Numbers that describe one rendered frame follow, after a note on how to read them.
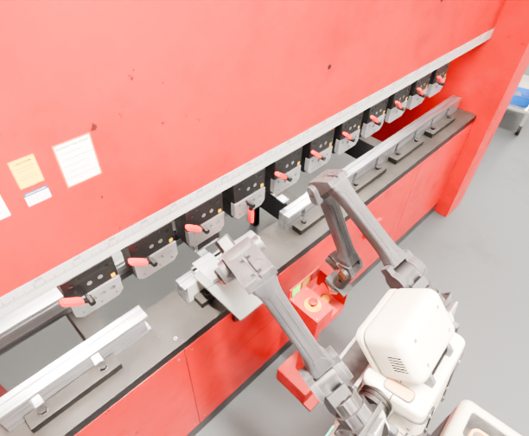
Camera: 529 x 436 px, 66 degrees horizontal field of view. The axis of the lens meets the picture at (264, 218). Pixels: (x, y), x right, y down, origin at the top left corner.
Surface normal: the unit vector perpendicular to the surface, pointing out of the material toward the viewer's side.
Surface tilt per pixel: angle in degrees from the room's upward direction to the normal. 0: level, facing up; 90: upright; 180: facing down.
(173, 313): 0
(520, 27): 90
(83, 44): 90
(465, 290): 0
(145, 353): 0
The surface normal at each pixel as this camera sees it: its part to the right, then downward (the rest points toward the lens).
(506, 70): -0.71, 0.47
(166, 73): 0.70, 0.51
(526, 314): 0.04, -0.72
